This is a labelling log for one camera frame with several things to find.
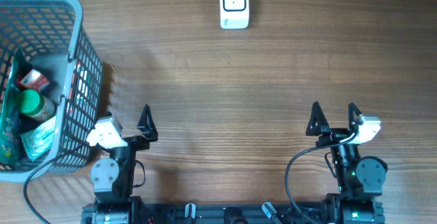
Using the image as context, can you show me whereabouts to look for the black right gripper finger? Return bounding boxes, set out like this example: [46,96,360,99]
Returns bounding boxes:
[348,102,362,132]
[305,102,330,136]

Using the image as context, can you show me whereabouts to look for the light green wet wipes pack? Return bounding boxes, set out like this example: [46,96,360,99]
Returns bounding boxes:
[20,117,56,161]

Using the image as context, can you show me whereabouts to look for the green lid jar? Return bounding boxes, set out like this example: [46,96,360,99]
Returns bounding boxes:
[16,89,55,122]

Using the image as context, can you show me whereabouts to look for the green 3M gloves bag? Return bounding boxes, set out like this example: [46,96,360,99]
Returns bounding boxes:
[1,47,32,165]

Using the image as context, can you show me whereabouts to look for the green white small box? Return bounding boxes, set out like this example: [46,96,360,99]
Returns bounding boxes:
[69,62,90,109]

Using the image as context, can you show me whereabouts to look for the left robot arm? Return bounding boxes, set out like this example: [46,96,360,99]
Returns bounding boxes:
[81,105,158,224]

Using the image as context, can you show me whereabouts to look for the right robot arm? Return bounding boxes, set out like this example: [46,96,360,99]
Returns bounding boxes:
[306,102,388,223]

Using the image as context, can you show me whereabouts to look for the white barcode scanner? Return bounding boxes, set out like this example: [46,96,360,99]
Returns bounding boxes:
[219,0,250,29]

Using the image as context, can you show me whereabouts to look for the grey plastic shopping basket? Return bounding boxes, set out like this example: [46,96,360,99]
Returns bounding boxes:
[1,0,103,182]

